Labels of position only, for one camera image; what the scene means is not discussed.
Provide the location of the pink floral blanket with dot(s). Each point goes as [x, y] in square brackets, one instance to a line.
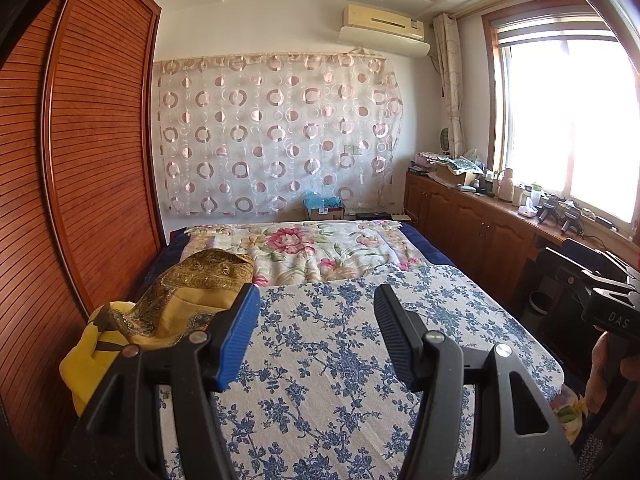
[300, 250]

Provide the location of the stack of folded cloths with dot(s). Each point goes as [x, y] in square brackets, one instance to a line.
[422, 164]

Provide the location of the round dark hand fan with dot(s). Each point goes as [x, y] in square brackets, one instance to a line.
[442, 140]

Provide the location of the brown wooden slatted wardrobe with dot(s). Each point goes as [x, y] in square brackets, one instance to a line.
[100, 160]

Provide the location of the open cardboard box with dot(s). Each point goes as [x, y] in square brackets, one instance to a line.
[455, 176]

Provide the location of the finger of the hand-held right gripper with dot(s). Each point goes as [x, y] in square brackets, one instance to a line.
[622, 266]
[600, 278]

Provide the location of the navy blue blanket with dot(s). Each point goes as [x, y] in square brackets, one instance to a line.
[430, 250]

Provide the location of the wooden curtain rod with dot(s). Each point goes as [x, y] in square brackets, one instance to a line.
[505, 4]

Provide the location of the white air deflector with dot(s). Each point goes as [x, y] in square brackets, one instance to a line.
[385, 45]

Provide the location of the person's right hand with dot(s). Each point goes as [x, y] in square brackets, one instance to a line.
[597, 375]

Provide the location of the wooden framed window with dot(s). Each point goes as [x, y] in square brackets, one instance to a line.
[565, 120]

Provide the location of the black chair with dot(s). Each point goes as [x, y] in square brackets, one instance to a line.
[562, 300]

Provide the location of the golden patterned shirt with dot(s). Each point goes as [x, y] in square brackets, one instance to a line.
[200, 280]

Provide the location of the blue plastic bag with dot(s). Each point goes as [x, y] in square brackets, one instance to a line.
[322, 201]

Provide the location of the beige window curtain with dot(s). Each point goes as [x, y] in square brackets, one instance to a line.
[452, 85]

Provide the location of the small cardboard box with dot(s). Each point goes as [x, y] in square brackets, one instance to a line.
[327, 214]

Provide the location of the beige air conditioner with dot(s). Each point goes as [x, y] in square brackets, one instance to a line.
[382, 19]

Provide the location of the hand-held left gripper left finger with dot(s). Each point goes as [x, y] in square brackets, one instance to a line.
[240, 335]

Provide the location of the white tissue pack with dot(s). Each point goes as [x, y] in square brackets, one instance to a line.
[528, 208]

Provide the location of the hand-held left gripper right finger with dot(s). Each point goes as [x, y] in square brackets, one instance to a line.
[395, 335]

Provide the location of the teal patterned cloth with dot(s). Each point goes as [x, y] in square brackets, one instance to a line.
[455, 162]

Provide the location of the green-capped bottle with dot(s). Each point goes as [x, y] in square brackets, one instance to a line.
[536, 195]

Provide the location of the black handheld device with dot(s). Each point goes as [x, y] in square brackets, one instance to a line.
[571, 220]
[549, 210]

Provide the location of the blue floral white sheet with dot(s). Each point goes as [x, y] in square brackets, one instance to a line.
[325, 385]

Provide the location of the white waste bin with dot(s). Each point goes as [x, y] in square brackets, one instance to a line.
[542, 304]

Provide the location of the long wooden cabinet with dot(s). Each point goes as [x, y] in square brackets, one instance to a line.
[475, 225]

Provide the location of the white bottle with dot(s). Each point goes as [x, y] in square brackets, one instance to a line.
[506, 187]

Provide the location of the sheer circle-patterned wall curtain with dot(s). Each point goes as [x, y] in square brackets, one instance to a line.
[280, 135]

